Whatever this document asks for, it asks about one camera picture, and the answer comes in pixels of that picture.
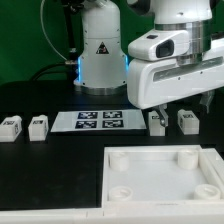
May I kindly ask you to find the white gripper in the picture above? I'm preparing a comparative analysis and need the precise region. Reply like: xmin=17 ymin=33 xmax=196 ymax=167
xmin=127 ymin=30 xmax=224 ymax=127

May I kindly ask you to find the white square tabletop part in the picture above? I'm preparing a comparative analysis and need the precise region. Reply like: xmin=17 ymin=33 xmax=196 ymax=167
xmin=101 ymin=145 xmax=224 ymax=208

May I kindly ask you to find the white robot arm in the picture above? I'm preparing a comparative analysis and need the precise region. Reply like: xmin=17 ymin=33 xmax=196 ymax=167
xmin=74 ymin=0 xmax=224 ymax=126

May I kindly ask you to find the marker sheet with tags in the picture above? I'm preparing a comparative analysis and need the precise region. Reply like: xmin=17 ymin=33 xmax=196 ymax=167
xmin=51 ymin=109 xmax=146 ymax=132

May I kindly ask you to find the white right obstacle bracket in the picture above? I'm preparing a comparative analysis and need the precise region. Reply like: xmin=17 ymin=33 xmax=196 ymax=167
xmin=199 ymin=148 xmax=224 ymax=189

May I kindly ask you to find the white front rail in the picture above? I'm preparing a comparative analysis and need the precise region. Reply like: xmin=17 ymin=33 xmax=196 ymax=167
xmin=0 ymin=206 xmax=224 ymax=224

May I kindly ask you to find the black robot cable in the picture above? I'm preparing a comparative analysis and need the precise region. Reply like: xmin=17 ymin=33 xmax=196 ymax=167
xmin=30 ymin=0 xmax=84 ymax=82

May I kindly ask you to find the thin white cable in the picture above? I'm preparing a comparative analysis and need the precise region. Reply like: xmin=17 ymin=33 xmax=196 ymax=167
xmin=39 ymin=0 xmax=69 ymax=62

